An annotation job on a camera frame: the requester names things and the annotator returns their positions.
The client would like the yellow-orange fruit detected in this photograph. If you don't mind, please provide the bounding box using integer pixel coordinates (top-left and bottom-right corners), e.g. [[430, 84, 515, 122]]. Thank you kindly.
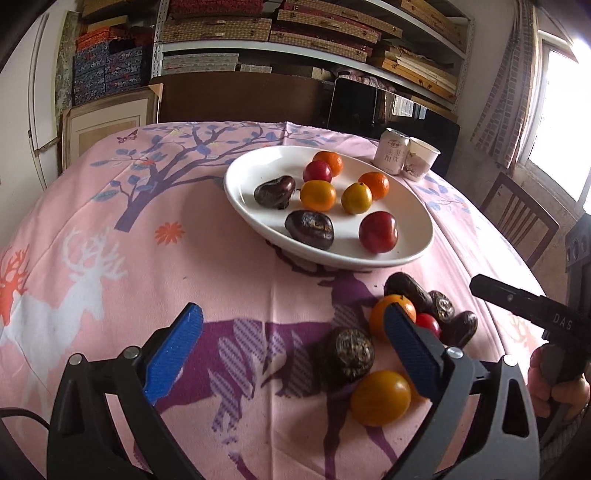
[[349, 370, 412, 427]]

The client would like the rough-topped dark chestnut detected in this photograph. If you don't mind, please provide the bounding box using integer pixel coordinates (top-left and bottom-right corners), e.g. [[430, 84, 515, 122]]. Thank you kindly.
[[321, 327, 376, 389]]

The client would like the orange mandarin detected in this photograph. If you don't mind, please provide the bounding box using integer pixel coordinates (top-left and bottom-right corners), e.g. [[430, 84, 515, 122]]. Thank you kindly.
[[369, 294, 417, 342]]

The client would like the large red plum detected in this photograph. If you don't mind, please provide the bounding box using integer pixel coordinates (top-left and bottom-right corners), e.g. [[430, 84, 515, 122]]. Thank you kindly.
[[359, 211, 399, 255]]

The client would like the small orange fruit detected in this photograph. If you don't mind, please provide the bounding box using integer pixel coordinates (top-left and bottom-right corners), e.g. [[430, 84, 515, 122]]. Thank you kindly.
[[341, 182, 373, 215]]

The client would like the large dark water chestnut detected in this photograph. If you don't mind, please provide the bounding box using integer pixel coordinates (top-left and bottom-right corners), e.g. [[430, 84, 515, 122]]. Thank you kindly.
[[284, 210, 335, 250]]

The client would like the orange fruit pile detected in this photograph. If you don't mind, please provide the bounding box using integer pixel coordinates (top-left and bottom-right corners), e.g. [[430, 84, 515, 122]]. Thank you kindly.
[[300, 180, 337, 212]]

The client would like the right hand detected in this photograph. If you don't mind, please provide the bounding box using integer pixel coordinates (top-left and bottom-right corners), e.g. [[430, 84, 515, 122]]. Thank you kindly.
[[527, 344, 590, 423]]

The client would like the dark chestnut pile right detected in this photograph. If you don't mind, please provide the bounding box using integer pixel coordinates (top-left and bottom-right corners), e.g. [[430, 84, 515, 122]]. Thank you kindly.
[[440, 311, 479, 349]]

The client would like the wooden chair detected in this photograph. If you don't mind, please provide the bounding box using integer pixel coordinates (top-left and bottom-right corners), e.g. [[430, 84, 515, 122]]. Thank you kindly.
[[480, 172, 559, 268]]

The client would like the small red plum pile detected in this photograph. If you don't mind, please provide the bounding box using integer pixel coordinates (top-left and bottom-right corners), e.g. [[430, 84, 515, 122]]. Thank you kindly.
[[416, 313, 441, 338]]

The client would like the dark elongated chestnut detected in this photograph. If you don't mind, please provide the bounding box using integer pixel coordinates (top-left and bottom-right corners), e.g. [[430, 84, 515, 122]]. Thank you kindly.
[[384, 272, 433, 313]]

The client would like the pink deer-print tablecloth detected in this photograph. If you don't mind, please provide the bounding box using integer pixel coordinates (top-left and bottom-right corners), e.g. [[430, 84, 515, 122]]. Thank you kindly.
[[0, 121, 551, 480]]

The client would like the patterned curtain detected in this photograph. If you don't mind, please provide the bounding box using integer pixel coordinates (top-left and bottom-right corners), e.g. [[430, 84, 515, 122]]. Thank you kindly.
[[471, 1, 540, 170]]

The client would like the white paper cup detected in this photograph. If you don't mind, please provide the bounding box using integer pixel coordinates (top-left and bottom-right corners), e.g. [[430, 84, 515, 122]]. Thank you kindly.
[[402, 137, 441, 182]]

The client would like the orange mandarin plate right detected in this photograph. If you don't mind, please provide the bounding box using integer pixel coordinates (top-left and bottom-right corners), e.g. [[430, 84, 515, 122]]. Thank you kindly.
[[359, 171, 390, 201]]

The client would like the orange mandarin plate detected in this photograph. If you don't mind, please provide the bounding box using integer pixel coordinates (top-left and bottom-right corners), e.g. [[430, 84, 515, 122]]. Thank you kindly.
[[313, 151, 344, 177], [359, 171, 390, 201]]

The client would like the orange mandarin plate far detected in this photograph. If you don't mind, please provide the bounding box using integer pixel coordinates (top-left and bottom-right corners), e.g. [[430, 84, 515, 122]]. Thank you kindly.
[[313, 151, 344, 177]]

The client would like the small red plum on plate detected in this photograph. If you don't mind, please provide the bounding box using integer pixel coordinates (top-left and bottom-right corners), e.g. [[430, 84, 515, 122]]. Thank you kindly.
[[303, 160, 332, 183]]

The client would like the dark chestnut on plate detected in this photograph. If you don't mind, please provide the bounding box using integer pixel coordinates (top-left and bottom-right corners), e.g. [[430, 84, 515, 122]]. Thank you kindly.
[[253, 175, 296, 210]]

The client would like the white oval plate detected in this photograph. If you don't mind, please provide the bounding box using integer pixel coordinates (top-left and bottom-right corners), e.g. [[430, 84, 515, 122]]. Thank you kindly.
[[224, 146, 434, 271]]

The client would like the black monitor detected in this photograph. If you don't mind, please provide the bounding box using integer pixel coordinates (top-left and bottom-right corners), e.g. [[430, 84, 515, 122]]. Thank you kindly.
[[328, 77, 378, 136]]

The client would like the cardboard framed panel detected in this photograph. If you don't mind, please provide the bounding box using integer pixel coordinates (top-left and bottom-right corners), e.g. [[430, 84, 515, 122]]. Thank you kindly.
[[61, 83, 164, 171]]

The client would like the shelf with boxes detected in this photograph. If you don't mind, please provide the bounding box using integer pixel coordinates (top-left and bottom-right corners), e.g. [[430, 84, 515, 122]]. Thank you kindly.
[[61, 1, 474, 116]]

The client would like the dark wooden cabinet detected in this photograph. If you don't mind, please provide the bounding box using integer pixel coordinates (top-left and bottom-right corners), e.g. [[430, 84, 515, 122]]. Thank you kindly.
[[150, 71, 332, 127]]

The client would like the black cable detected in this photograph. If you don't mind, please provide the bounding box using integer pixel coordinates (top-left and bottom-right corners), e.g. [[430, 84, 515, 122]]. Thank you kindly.
[[0, 406, 51, 430]]

